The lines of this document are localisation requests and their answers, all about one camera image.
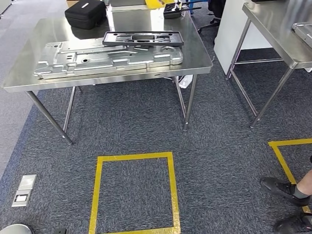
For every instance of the person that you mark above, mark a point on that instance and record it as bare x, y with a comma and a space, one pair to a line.
280, 189

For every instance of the grey moulded fixture tray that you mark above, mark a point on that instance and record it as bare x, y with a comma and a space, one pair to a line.
97, 61

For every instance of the stainless steel workbench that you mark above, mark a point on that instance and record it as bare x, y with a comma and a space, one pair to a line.
195, 48

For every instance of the chrome stanchion base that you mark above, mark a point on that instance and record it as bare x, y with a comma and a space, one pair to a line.
14, 230

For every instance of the black case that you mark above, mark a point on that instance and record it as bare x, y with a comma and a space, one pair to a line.
85, 14

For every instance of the white power strip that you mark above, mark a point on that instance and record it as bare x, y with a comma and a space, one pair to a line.
186, 81

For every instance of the black chair base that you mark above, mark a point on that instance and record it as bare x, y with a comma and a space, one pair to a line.
217, 8

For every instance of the white table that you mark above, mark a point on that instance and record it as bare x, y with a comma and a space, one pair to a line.
136, 9

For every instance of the white cabinet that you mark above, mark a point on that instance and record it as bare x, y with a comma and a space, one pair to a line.
231, 38

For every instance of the stainless steel table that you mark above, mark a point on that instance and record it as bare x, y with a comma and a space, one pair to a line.
268, 25

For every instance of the black remote controller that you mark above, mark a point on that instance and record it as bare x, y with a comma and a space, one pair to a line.
171, 11

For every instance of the yellow floor tape square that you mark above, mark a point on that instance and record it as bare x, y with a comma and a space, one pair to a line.
134, 156
292, 142

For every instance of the grey floor outlet cover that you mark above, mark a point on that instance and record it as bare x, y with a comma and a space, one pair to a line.
24, 190

